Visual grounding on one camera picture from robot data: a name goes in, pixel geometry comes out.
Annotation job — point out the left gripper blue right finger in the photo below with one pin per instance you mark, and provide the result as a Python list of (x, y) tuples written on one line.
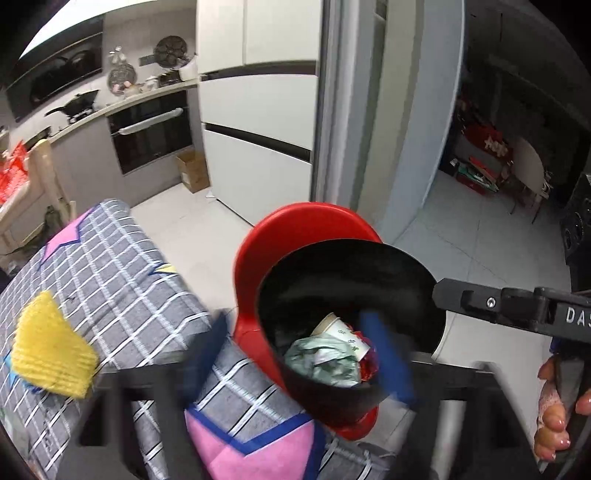
[(423, 385)]

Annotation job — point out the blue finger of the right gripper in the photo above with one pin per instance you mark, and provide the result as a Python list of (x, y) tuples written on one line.
[(511, 307)]

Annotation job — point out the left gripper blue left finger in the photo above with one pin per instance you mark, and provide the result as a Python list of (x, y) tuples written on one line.
[(172, 387)]

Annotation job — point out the red plastic bag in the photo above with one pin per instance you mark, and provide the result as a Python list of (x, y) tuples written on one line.
[(369, 364)]

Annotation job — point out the green tissue paper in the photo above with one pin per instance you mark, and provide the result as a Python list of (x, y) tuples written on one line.
[(324, 359)]

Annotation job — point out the yellow foam fruit net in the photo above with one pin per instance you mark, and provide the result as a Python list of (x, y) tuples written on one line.
[(47, 353)]

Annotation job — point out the paper cup with green print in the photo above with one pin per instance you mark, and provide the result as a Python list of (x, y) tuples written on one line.
[(333, 326)]

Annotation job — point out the black trash bin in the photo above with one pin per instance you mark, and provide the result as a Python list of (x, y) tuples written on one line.
[(347, 277)]

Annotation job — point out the person's right hand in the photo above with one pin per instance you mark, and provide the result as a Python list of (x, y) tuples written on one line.
[(551, 435)]

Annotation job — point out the grey checkered tablecloth with stars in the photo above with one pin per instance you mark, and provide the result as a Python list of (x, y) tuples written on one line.
[(113, 286)]

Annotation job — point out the white dining chair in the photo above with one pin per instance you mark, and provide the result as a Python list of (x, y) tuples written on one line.
[(529, 170)]

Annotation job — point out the red gift boxes pile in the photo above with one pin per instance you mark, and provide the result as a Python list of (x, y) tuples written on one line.
[(485, 156)]

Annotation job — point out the cardboard box on floor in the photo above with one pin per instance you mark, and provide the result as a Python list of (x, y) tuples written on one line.
[(193, 170)]

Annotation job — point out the beige wooden high chair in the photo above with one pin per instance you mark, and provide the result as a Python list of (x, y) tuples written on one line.
[(23, 215)]

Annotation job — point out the red plastic basket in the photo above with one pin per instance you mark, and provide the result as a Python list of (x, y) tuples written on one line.
[(14, 173)]

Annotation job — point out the black built-in oven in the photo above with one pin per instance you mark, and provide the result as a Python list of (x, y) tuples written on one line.
[(149, 130)]

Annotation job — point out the black wok pan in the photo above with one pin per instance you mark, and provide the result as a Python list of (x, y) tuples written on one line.
[(81, 105)]

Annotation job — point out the black range hood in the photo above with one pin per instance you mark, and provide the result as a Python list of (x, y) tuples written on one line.
[(55, 65)]

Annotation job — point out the white refrigerator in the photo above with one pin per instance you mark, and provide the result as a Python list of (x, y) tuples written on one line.
[(258, 68)]

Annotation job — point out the round grey wall plate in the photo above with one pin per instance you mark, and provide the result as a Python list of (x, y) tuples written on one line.
[(120, 78)]

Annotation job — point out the round black wall trivet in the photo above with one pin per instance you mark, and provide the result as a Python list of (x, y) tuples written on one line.
[(171, 52)]

